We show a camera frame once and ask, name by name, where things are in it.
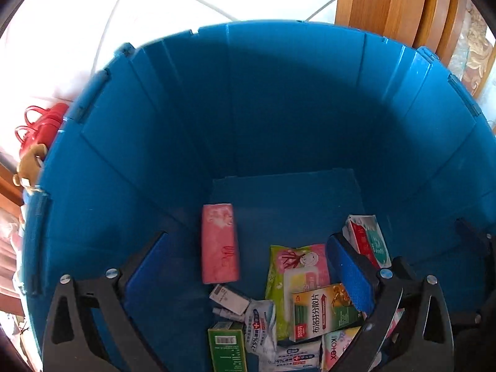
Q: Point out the red green white box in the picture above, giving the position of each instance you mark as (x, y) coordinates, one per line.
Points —
(368, 240)

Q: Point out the blue plastic crate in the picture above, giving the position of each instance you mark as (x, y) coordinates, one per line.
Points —
(271, 104)

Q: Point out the pink flowered tissue pack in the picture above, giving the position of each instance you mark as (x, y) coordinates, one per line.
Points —
(219, 248)

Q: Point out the brown teddy bear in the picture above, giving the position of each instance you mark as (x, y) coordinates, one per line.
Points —
(29, 166)

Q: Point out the small white box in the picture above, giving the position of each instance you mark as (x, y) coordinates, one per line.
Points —
(228, 297)

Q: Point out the white pink yellow box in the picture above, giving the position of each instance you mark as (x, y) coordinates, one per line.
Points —
(337, 350)

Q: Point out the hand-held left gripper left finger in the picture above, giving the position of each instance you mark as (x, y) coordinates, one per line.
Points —
(145, 279)

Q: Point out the green wet wipes pack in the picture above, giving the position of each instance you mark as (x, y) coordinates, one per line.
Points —
(298, 267)

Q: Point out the red carry case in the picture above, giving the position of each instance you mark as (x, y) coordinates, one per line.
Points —
(46, 124)

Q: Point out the wooden door frame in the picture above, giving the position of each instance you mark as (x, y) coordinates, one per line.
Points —
(387, 4)

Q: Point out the green white medicine box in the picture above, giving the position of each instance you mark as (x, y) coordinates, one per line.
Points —
(321, 314)

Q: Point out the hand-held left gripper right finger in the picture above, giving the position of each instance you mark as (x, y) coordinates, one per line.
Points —
(350, 275)

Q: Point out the white blue wipes pack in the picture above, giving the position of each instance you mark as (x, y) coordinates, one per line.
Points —
(261, 325)
(290, 358)

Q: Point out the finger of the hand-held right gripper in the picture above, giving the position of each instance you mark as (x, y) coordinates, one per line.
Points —
(480, 242)

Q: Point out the patterned curtain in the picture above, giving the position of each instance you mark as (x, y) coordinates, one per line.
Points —
(476, 46)

